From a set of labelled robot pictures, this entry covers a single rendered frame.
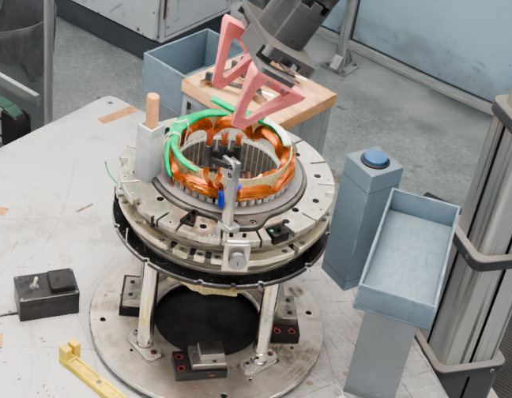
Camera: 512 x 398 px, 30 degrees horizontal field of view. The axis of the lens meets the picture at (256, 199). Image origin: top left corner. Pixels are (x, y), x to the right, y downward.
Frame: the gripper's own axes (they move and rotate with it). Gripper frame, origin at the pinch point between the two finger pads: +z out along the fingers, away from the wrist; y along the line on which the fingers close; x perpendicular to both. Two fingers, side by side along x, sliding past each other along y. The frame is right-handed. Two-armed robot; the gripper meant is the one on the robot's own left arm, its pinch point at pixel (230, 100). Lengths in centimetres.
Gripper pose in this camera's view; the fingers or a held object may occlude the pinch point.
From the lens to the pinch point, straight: 105.5
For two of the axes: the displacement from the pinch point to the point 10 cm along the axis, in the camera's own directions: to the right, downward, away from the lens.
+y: 2.8, 6.0, -7.5
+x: 7.6, 3.3, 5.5
